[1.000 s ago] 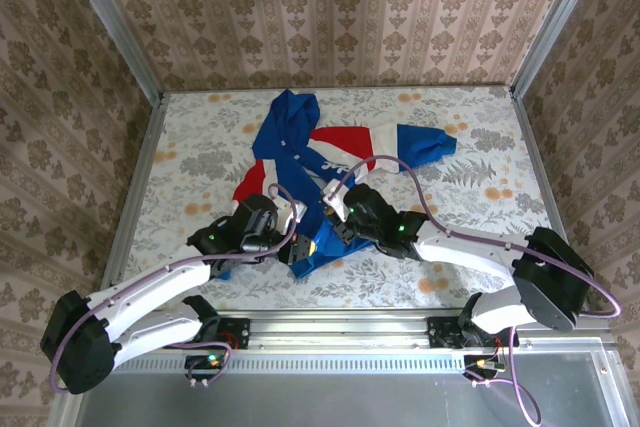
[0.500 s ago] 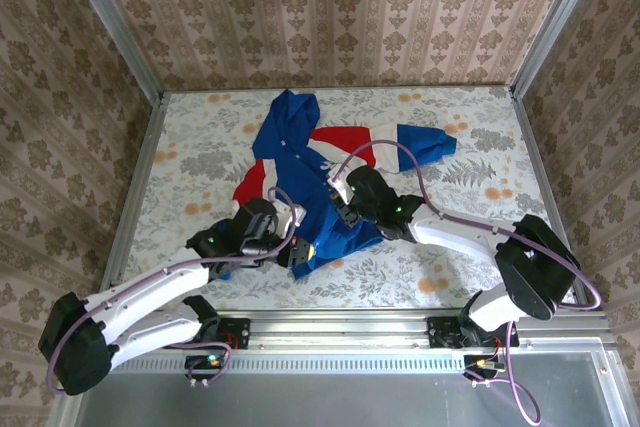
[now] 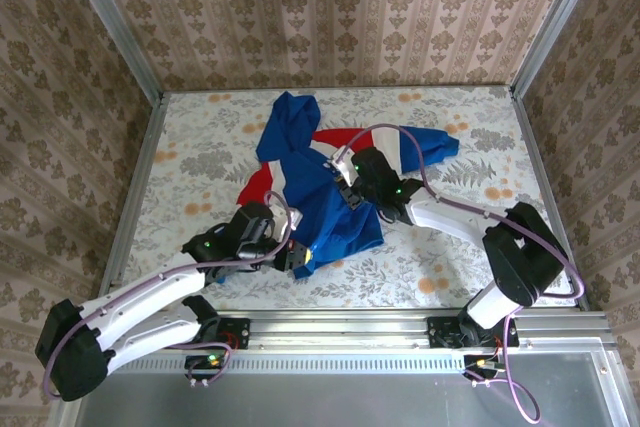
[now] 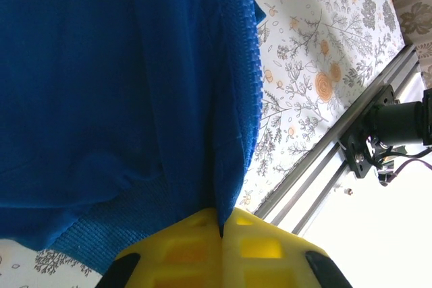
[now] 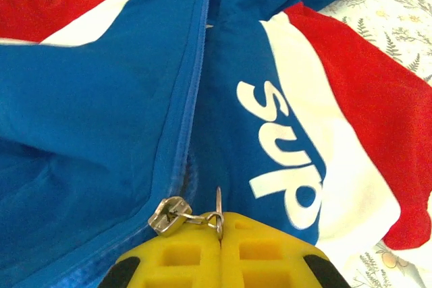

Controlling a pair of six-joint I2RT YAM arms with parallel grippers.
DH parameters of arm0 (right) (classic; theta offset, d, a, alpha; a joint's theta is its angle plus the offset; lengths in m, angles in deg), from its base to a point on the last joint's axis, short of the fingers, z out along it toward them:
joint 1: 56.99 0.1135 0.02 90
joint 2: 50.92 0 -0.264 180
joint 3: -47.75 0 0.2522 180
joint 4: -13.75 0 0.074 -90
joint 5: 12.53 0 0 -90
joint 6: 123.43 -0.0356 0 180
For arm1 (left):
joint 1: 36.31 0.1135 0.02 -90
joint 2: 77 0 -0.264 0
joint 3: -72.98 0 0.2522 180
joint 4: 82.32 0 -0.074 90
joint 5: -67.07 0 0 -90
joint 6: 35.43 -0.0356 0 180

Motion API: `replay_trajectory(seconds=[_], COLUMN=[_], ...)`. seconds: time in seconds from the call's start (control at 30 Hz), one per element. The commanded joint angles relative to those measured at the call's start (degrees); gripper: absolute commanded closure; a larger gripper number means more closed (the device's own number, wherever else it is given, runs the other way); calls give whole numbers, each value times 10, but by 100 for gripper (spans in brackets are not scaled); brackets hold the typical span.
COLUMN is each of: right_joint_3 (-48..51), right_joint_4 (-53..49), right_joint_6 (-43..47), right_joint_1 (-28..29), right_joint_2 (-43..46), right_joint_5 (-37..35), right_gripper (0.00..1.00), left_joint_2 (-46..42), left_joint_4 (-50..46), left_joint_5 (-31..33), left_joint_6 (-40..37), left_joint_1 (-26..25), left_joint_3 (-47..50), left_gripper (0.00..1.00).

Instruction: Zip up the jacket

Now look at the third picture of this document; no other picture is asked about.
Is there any blue red white jacket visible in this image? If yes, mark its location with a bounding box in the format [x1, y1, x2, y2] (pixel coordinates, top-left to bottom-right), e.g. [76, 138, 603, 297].
[237, 90, 461, 281]

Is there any grey metal panel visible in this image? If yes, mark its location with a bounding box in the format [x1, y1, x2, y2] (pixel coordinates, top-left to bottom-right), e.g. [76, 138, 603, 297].
[47, 351, 640, 427]

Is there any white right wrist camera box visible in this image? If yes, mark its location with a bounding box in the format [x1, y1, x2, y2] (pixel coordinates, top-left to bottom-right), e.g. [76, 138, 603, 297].
[324, 145, 354, 174]

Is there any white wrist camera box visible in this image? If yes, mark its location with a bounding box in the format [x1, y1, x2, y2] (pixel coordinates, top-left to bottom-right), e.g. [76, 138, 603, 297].
[324, 145, 354, 174]
[272, 206, 304, 234]

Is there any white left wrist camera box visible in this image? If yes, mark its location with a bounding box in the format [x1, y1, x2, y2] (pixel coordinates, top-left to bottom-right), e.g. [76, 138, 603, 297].
[272, 206, 304, 234]

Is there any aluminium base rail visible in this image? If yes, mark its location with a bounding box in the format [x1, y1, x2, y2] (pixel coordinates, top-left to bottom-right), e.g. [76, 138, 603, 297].
[69, 310, 614, 349]

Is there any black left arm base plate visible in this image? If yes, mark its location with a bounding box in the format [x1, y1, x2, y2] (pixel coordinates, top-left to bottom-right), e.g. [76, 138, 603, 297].
[198, 317, 251, 351]

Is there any slotted metal cable duct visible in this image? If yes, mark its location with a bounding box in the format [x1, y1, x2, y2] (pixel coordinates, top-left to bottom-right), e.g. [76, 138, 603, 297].
[107, 351, 609, 374]

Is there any aluminium table side rail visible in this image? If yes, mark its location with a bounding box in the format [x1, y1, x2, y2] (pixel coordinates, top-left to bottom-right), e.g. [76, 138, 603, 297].
[94, 91, 167, 314]
[508, 86, 592, 309]

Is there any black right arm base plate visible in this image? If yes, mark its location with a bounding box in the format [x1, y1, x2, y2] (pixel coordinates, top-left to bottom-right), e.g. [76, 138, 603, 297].
[427, 315, 520, 350]

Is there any aluminium frame post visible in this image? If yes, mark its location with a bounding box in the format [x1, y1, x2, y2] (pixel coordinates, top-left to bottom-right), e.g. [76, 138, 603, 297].
[509, 0, 612, 99]
[57, 0, 164, 99]

